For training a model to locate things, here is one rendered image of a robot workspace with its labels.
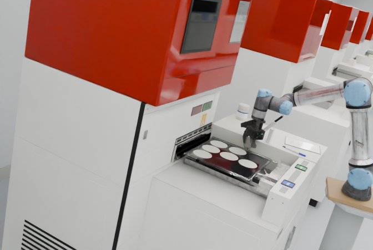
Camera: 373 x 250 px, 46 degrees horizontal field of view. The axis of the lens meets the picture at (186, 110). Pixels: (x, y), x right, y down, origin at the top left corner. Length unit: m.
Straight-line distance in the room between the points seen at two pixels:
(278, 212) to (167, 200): 0.52
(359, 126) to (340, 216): 0.54
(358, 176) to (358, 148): 0.13
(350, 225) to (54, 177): 1.54
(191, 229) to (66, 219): 0.60
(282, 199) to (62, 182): 1.02
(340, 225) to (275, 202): 0.67
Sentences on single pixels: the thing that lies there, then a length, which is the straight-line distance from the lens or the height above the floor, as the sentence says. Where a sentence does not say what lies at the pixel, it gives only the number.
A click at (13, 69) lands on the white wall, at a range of 3.31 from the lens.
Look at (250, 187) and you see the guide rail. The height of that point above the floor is 0.84.
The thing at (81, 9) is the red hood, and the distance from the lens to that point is 1.96.
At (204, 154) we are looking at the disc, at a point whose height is 0.90.
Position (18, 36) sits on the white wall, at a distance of 3.26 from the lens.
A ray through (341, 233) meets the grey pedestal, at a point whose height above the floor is 0.64.
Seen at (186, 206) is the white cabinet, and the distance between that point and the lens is 2.06.
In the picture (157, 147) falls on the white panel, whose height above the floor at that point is 0.98.
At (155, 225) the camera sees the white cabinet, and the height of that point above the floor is 0.58.
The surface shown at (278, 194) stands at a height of 0.96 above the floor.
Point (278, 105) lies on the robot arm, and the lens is 2.32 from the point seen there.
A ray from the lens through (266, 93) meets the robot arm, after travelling 2.34.
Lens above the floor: 1.75
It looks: 17 degrees down
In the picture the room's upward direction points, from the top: 13 degrees clockwise
